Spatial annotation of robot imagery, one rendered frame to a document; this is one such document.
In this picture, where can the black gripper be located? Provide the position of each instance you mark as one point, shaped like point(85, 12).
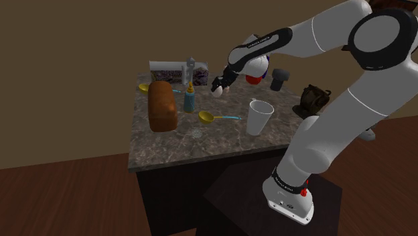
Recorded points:
point(228, 75)

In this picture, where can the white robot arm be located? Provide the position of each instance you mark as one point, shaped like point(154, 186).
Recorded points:
point(329, 130)

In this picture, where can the white red blue round object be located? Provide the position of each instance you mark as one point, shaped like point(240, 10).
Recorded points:
point(256, 78)

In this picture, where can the blue bottle with yellow top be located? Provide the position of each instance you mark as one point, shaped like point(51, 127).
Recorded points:
point(189, 102)

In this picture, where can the black mushroom-shaped object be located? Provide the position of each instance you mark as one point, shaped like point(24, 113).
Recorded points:
point(279, 78)

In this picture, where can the white cup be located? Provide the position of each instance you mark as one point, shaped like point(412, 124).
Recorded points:
point(258, 119)

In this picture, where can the marble top kitchen island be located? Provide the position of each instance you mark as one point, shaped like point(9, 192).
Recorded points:
point(222, 137)

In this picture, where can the small grey round disc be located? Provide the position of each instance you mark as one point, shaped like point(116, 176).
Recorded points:
point(196, 133)

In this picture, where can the brown bread loaf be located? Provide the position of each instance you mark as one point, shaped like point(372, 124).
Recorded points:
point(162, 106)

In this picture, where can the dark brown bag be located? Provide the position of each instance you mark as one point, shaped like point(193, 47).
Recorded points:
point(313, 99)

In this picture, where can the dark robot stand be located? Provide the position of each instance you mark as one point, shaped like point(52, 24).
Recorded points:
point(238, 199)

